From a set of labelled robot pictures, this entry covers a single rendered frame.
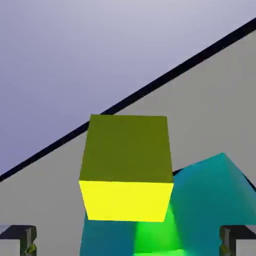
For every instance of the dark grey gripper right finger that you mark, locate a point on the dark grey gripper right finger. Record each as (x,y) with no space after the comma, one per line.
(238,232)

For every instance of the small yellow cube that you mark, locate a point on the small yellow cube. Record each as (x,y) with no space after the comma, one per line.
(126,160)

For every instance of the large teal box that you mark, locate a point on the large teal box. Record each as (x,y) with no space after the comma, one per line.
(208,200)

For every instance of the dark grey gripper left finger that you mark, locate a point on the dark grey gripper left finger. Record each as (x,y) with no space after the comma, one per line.
(19,232)

